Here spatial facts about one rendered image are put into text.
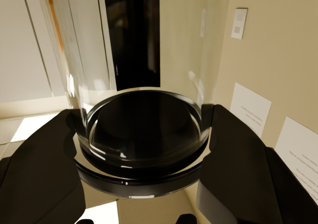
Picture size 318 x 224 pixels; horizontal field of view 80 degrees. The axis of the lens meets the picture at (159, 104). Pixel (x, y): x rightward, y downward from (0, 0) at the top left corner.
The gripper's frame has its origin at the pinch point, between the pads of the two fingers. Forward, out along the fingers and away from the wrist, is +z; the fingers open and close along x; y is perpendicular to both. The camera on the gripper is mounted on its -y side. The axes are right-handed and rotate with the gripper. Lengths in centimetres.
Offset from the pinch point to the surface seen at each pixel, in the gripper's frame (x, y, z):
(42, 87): -141, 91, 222
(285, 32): 44, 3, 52
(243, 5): 38, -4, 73
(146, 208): -7, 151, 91
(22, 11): -137, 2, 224
